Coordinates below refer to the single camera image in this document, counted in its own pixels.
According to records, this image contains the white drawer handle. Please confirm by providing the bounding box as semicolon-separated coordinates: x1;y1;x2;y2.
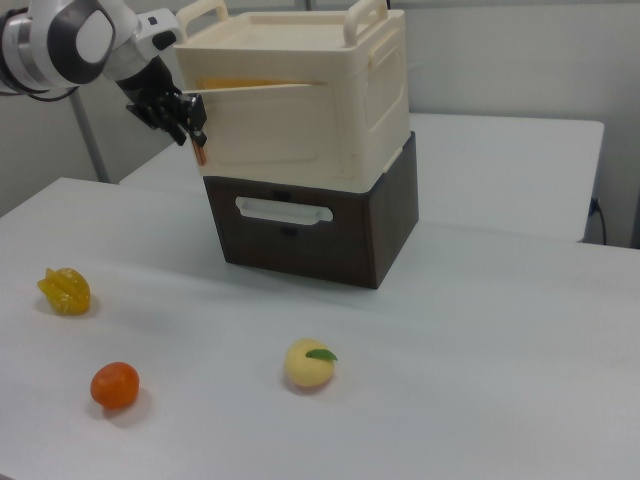
234;195;335;226

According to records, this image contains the pale yellow peach with leaf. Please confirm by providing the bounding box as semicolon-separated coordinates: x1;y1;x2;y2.
283;337;339;390

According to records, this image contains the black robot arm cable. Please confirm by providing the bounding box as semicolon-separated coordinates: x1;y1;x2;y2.
0;83;82;103

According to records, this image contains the orange tangerine fruit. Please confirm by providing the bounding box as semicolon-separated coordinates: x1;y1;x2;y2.
89;361;141;411

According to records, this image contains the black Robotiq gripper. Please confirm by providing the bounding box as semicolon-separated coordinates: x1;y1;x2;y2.
117;57;210;167

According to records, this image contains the cream cabinet door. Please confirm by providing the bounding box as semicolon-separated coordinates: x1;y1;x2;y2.
179;82;352;177

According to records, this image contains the yellow starfruit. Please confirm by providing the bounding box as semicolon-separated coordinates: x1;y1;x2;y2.
36;266;92;317

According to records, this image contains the dark brown drawer cabinet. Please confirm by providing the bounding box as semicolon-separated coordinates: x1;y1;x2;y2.
201;130;421;291

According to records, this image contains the black power cable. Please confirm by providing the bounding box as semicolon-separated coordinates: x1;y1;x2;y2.
590;196;610;247

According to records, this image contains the cream cabinet carry handle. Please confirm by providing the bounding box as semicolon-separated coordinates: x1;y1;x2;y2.
174;0;230;39
343;0;389;50

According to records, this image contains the cream plastic cabinet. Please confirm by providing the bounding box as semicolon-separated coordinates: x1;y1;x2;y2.
172;0;412;194

